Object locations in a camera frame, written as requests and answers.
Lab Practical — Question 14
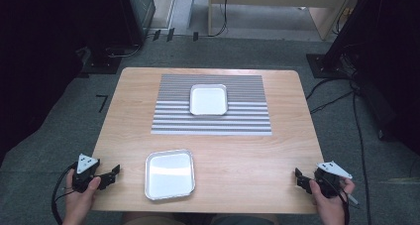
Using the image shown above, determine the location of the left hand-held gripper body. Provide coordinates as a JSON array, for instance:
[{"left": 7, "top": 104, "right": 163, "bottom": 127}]
[{"left": 71, "top": 153, "right": 101, "bottom": 194}]

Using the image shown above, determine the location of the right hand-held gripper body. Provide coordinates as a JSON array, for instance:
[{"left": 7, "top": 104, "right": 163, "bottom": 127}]
[{"left": 312, "top": 161, "right": 354, "bottom": 199}]

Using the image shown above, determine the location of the square metal tray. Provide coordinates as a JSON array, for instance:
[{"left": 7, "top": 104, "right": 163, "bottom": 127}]
[
  {"left": 144, "top": 148, "right": 196, "bottom": 201},
  {"left": 189, "top": 83, "right": 229, "bottom": 117}
]

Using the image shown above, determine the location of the person's right hand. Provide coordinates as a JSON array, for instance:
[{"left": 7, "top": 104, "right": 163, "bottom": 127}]
[{"left": 308, "top": 176, "right": 357, "bottom": 221}]

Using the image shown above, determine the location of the person's left hand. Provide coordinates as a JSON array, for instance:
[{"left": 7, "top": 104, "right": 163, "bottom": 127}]
[{"left": 62, "top": 169, "right": 102, "bottom": 221}]

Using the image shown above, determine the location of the grey striped placemat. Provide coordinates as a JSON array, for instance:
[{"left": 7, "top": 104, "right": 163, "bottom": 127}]
[{"left": 151, "top": 73, "right": 273, "bottom": 136}]

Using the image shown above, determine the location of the black stand base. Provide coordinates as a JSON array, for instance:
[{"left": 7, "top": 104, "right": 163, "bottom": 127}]
[{"left": 78, "top": 46, "right": 126, "bottom": 78}]

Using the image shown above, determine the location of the dark cabinet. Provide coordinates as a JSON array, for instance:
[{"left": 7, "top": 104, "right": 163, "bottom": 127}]
[{"left": 127, "top": 0, "right": 157, "bottom": 49}]

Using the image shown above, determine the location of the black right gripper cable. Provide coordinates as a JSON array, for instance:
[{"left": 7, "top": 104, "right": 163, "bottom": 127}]
[{"left": 330, "top": 179, "right": 351, "bottom": 225}]

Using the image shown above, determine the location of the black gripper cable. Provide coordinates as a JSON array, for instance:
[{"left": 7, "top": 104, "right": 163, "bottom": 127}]
[
  {"left": 330, "top": 179, "right": 351, "bottom": 225},
  {"left": 51, "top": 163, "right": 79, "bottom": 225}
]

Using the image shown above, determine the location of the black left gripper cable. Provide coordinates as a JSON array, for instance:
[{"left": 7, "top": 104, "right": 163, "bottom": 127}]
[{"left": 51, "top": 163, "right": 79, "bottom": 225}]

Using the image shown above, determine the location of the long black floor cable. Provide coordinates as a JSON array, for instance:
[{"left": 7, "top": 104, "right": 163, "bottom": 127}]
[{"left": 350, "top": 82, "right": 373, "bottom": 225}]

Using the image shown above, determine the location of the black stand base plate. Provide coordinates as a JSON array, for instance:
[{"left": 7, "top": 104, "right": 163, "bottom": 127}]
[{"left": 305, "top": 53, "right": 352, "bottom": 79}]

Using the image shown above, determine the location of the light grey floor cable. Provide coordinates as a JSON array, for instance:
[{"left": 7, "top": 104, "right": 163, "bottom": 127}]
[{"left": 106, "top": 44, "right": 143, "bottom": 58}]

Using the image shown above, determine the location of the black hanging cable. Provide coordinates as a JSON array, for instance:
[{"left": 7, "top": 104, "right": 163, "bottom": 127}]
[{"left": 208, "top": 0, "right": 230, "bottom": 39}]

